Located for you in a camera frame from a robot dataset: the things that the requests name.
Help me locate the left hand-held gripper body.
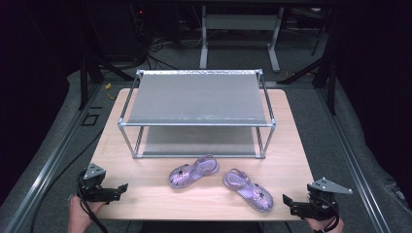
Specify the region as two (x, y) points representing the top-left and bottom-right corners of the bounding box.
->
(77, 162), (122, 204)

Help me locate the purple star sandal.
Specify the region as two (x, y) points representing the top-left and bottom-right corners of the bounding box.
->
(168, 154), (221, 189)
(222, 168), (274, 214)

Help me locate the black metal stand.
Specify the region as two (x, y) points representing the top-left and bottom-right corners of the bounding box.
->
(79, 52), (134, 111)
(277, 9), (338, 116)

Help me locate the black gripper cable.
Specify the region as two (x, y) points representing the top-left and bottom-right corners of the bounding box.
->
(76, 174), (109, 233)
(313, 194), (341, 233)

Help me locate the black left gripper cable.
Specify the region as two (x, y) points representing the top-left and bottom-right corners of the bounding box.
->
(76, 174), (109, 233)

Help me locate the person's right hand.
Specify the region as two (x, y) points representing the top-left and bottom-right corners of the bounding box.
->
(303, 216), (346, 233)

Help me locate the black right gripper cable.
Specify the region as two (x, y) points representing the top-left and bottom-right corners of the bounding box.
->
(313, 194), (341, 233)

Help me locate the black floor cable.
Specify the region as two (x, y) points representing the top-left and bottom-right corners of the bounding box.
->
(29, 128), (105, 233)

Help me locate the grey metal shoe rack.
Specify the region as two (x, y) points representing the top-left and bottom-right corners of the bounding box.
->
(117, 68), (277, 160)

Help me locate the white metal desk frame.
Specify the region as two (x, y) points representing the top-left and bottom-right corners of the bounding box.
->
(198, 5), (286, 74)

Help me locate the grey metal floor rail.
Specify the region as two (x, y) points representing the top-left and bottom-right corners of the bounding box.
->
(317, 86), (394, 233)
(0, 83), (103, 233)

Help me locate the yellow plug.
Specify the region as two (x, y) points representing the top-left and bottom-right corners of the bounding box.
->
(103, 83), (117, 100)

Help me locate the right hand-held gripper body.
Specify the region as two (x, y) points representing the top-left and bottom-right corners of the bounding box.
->
(290, 177), (354, 221)

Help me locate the person's left hand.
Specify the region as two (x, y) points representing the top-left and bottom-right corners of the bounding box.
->
(67, 194), (107, 233)

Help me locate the bundle of floor cables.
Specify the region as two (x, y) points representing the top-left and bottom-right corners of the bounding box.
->
(139, 30), (203, 71)

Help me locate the dark cabinet with red light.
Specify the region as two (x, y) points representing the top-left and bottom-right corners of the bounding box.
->
(86, 2), (152, 63)

